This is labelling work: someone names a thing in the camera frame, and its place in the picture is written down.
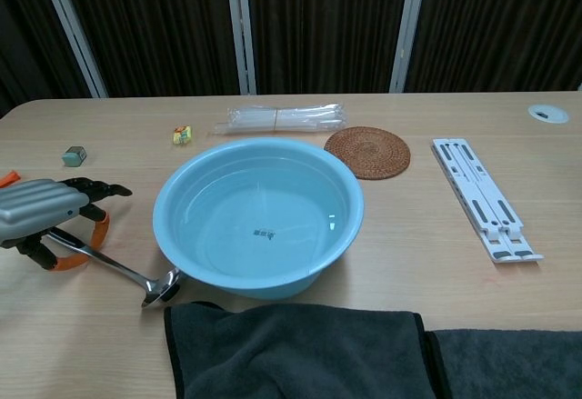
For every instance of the small grey-green cube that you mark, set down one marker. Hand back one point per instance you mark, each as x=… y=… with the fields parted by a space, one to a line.
x=74 y=156

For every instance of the white folding laptop stand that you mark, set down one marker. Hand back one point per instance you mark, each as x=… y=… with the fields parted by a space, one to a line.
x=484 y=196

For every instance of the round woven brown coaster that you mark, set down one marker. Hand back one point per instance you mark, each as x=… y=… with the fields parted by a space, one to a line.
x=367 y=152

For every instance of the small yellow packet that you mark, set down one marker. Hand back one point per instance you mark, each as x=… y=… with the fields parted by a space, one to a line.
x=182 y=135

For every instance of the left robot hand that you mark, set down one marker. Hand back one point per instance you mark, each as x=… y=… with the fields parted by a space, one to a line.
x=41 y=203

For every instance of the pack of clear straws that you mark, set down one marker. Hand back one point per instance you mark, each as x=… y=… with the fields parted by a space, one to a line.
x=282 y=118

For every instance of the light blue bowl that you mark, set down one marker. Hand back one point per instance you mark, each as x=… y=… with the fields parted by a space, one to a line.
x=259 y=217

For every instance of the orange rubber finger cap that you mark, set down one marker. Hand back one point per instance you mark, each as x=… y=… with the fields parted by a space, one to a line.
x=9 y=178

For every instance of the white partition frame post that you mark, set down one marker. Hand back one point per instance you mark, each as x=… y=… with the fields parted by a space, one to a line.
x=241 y=31
x=409 y=31
x=73 y=31

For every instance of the folded dark grey towel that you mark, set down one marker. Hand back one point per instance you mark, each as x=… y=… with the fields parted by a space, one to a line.
x=291 y=353

